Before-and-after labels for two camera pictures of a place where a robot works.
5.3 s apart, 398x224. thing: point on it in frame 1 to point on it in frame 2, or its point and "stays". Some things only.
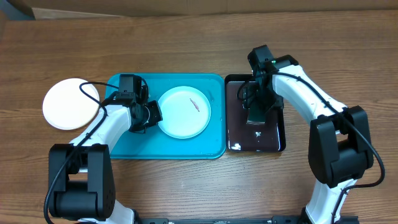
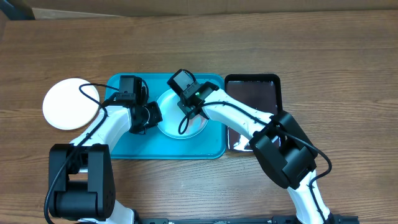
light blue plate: (185, 111) stays
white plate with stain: (66, 107) stays
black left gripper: (157, 116) stays
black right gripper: (251, 95) to (188, 109)
